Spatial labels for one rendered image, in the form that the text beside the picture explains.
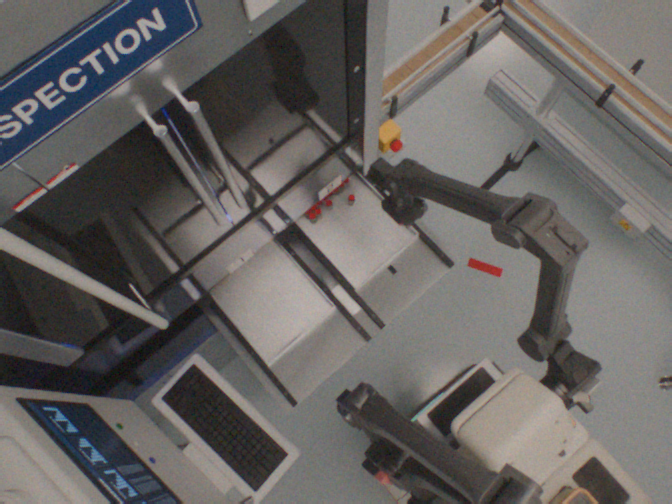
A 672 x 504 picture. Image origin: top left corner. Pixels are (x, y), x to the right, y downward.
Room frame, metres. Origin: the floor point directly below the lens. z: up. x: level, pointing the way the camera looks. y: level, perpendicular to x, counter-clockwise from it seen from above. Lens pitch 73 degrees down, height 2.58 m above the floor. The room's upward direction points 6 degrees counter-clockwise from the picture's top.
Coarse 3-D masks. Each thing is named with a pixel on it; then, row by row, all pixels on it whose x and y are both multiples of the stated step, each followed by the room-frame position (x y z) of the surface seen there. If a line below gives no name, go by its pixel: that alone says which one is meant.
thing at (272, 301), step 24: (264, 264) 0.51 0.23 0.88; (288, 264) 0.50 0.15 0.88; (216, 288) 0.45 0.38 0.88; (240, 288) 0.44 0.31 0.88; (264, 288) 0.43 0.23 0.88; (288, 288) 0.42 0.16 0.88; (312, 288) 0.42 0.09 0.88; (240, 312) 0.37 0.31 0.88; (264, 312) 0.36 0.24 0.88; (288, 312) 0.35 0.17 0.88; (312, 312) 0.34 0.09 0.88; (264, 336) 0.29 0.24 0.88; (288, 336) 0.28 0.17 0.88; (264, 360) 0.21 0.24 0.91
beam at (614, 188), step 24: (504, 72) 1.31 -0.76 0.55; (504, 96) 1.21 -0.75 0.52; (528, 96) 1.18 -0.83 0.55; (528, 120) 1.10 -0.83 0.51; (552, 120) 1.07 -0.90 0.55; (552, 144) 0.99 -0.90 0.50; (576, 144) 0.95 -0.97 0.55; (576, 168) 0.88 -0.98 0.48; (600, 168) 0.84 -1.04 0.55; (600, 192) 0.77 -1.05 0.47; (624, 192) 0.73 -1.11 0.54; (648, 216) 0.63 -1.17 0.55; (648, 240) 0.56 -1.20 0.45
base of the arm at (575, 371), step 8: (576, 352) 0.11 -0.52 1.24; (568, 360) 0.09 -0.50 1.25; (576, 360) 0.09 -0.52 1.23; (584, 360) 0.09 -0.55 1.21; (592, 360) 0.09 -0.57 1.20; (552, 368) 0.08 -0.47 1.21; (560, 368) 0.08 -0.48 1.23; (568, 368) 0.08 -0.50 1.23; (576, 368) 0.07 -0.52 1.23; (584, 368) 0.07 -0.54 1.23; (592, 368) 0.07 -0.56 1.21; (600, 368) 0.07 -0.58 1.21; (552, 376) 0.06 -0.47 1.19; (560, 376) 0.06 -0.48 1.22; (568, 376) 0.06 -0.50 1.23; (576, 376) 0.06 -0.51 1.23; (584, 376) 0.05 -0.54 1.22; (592, 376) 0.05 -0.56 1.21; (568, 384) 0.04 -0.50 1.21; (576, 384) 0.04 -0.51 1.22; (584, 384) 0.04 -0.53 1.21; (568, 392) 0.02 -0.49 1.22; (576, 392) 0.02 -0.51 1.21
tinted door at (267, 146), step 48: (336, 0) 0.73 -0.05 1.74; (288, 48) 0.66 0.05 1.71; (336, 48) 0.72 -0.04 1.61; (192, 96) 0.55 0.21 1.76; (240, 96) 0.59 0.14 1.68; (288, 96) 0.65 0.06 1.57; (336, 96) 0.72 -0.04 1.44; (192, 144) 0.52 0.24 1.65; (240, 144) 0.57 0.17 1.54; (288, 144) 0.63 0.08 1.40; (336, 144) 0.71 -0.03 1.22
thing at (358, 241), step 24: (360, 192) 0.71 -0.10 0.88; (336, 216) 0.64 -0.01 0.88; (360, 216) 0.63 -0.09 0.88; (384, 216) 0.62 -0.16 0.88; (312, 240) 0.56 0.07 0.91; (336, 240) 0.56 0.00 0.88; (360, 240) 0.55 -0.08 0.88; (384, 240) 0.54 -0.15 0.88; (408, 240) 0.53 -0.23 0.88; (336, 264) 0.48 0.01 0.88; (360, 264) 0.47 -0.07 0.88; (384, 264) 0.46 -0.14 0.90
